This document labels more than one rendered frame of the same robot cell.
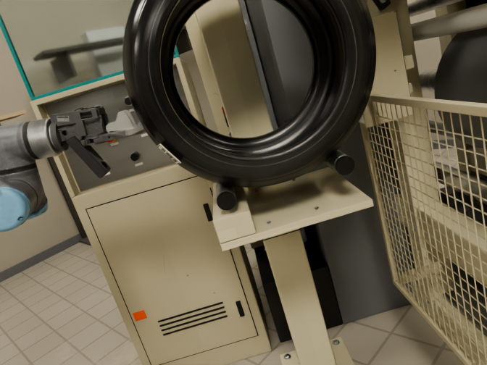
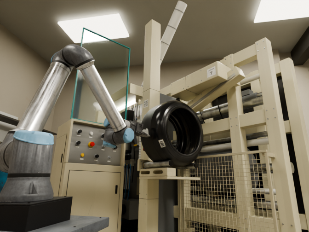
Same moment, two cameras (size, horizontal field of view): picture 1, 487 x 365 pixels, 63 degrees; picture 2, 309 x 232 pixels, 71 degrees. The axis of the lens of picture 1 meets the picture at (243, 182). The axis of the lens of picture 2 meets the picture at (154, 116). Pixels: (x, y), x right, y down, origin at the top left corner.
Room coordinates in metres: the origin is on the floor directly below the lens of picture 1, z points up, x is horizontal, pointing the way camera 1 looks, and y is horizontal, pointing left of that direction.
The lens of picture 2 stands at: (-0.36, 1.18, 0.76)
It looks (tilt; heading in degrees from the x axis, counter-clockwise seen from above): 17 degrees up; 322
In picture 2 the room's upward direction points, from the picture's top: 1 degrees clockwise
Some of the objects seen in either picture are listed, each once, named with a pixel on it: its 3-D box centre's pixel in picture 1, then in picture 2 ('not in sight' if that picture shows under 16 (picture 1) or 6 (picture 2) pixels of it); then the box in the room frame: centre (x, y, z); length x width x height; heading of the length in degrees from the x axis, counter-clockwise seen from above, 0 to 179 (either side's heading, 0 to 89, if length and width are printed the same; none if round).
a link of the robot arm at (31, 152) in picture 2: not in sight; (31, 152); (0.67, 1.02, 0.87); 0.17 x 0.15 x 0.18; 13
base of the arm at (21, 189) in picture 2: not in sight; (28, 186); (0.66, 1.01, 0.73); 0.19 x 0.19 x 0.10
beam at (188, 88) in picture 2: not in sight; (199, 84); (0.91, -0.39, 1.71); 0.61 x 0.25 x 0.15; 0
